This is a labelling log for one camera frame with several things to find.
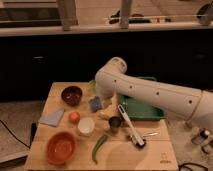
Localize green plastic cup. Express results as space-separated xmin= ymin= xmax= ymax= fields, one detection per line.
xmin=88 ymin=79 xmax=96 ymax=93

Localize wooden cutting board table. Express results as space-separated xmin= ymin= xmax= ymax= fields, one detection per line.
xmin=25 ymin=82 xmax=178 ymax=171

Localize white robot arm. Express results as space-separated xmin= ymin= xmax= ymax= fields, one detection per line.
xmin=95 ymin=57 xmax=213 ymax=132

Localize black cable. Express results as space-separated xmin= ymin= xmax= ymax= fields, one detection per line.
xmin=0 ymin=119 xmax=32 ymax=150

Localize white round container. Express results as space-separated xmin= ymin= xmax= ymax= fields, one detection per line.
xmin=77 ymin=117 xmax=95 ymax=136

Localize green tray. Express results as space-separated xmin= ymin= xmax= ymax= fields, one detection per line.
xmin=118 ymin=94 xmax=165 ymax=121

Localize spice bottle rack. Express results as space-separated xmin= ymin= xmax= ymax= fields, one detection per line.
xmin=191 ymin=129 xmax=213 ymax=154

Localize red tomato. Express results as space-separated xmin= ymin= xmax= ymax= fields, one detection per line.
xmin=69 ymin=112 xmax=80 ymax=124

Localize orange bowl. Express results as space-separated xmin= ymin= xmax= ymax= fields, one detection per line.
xmin=45 ymin=132 xmax=76 ymax=165

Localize blue folded cloth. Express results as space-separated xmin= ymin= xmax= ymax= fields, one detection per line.
xmin=39 ymin=108 xmax=65 ymax=127

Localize blue sponge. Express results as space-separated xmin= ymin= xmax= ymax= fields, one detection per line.
xmin=89 ymin=96 xmax=102 ymax=112

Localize green chili pepper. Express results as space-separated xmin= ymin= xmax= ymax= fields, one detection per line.
xmin=92 ymin=134 xmax=108 ymax=164

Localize yellow banana piece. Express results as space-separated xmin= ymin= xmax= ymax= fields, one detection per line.
xmin=98 ymin=107 xmax=113 ymax=120

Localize silver spoon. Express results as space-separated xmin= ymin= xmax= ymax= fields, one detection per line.
xmin=125 ymin=131 xmax=160 ymax=140

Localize small metal cup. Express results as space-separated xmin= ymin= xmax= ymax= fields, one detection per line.
xmin=108 ymin=116 xmax=122 ymax=133

